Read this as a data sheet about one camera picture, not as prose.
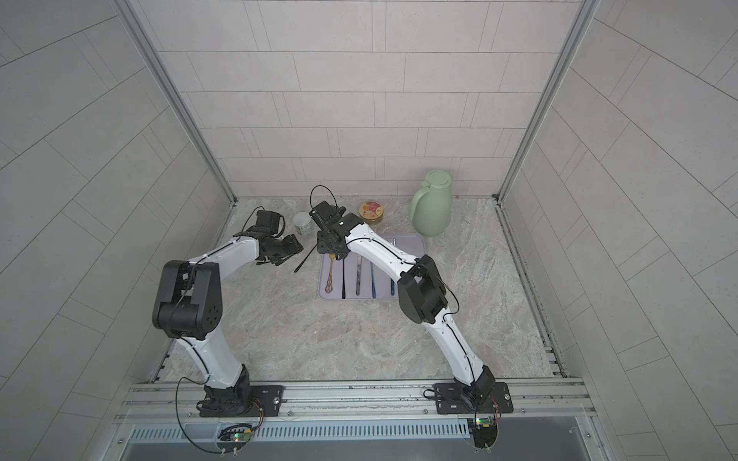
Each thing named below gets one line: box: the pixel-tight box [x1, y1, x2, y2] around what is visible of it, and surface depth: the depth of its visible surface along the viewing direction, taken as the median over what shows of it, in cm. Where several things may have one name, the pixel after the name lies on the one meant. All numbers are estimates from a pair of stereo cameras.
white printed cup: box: [292, 211, 312, 237], surface depth 104 cm
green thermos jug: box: [409, 169, 454, 238], surface depth 95 cm
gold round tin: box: [359, 200, 384, 225], surface depth 111 cm
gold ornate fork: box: [324, 253, 336, 294], surface depth 93 cm
